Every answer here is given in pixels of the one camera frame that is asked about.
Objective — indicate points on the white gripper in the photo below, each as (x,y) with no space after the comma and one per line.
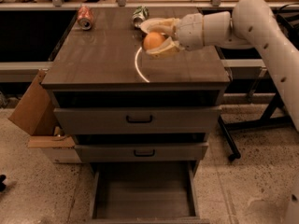
(190,32)

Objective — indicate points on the orange fruit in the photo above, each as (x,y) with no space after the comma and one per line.
(153,40)

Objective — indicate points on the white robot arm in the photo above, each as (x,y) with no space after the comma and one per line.
(260,188)

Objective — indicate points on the grey drawer cabinet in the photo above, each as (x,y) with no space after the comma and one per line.
(107,68)

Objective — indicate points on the grey top drawer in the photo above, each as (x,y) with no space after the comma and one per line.
(113,120)

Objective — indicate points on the grey middle drawer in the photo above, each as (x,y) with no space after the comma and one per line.
(123,153)

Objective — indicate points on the grey open bottom drawer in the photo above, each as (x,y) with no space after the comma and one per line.
(144,193)

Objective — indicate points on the white paper bowl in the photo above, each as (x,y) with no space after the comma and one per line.
(145,25)

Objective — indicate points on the green soda can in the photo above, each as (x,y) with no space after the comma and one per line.
(140,14)

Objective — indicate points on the red soda can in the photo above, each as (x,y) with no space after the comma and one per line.
(85,18)

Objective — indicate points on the black rolling stand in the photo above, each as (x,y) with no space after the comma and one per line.
(249,122)

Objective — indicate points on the brown cardboard box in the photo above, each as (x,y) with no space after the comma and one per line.
(34,115)

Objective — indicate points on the black object on floor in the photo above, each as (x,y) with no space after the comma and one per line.
(2,185)

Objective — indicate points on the black top drawer handle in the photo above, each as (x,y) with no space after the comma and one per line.
(139,120)

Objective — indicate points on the black drawer handle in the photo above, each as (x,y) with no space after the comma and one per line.
(139,120)
(144,153)

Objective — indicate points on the black middle drawer handle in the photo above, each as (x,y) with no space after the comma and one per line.
(144,153)

